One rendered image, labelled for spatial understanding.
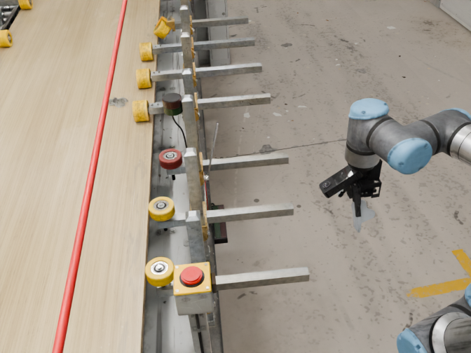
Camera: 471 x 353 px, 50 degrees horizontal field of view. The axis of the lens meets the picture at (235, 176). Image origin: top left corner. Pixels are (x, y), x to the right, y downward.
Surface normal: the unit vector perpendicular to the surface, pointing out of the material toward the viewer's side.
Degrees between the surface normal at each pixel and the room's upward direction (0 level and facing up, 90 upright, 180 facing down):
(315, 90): 0
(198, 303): 90
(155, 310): 0
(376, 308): 0
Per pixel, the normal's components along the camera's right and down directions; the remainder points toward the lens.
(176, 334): -0.04, -0.76
